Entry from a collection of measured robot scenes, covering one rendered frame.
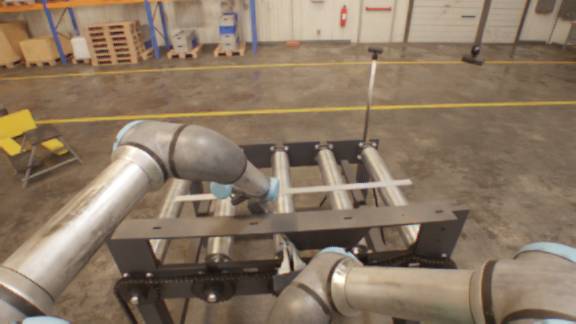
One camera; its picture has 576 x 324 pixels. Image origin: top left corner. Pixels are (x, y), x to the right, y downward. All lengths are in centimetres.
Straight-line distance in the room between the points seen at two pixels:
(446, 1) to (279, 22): 535
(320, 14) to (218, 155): 946
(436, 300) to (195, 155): 47
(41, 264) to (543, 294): 62
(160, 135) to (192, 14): 950
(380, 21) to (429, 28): 171
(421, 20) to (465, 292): 1060
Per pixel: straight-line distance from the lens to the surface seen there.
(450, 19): 1143
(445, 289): 53
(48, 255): 52
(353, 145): 204
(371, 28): 1036
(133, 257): 128
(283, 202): 150
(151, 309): 149
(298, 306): 64
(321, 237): 115
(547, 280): 48
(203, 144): 59
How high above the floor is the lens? 190
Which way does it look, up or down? 30 degrees down
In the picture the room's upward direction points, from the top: 1 degrees counter-clockwise
